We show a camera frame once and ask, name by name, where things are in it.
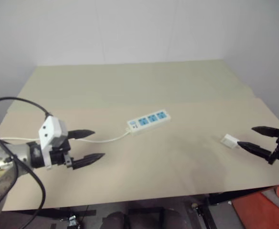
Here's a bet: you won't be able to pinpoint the metal table caster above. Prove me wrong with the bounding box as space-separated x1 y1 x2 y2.
190 201 203 217
67 214 78 228

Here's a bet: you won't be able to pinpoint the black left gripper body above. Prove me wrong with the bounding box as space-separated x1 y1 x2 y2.
49 139 75 169

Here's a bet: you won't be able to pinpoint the white power strip blue sockets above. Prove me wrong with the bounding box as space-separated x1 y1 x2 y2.
126 108 172 137

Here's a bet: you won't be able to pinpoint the black table frame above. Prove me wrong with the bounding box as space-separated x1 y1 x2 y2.
42 183 278 229

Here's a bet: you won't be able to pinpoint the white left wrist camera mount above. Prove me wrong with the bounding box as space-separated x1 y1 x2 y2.
38 114 69 171

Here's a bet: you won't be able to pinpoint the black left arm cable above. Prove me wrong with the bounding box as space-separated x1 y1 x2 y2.
0 96 53 229

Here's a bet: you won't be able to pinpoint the orange red box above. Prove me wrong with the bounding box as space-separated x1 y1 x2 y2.
231 183 279 229

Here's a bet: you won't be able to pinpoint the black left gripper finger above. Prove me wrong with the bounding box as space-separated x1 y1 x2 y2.
67 129 96 140
69 153 106 170

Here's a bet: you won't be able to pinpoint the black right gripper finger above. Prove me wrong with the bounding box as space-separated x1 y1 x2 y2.
236 141 274 161
251 126 279 139

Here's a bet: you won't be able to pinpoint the white plug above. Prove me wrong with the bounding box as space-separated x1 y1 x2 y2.
220 134 241 149

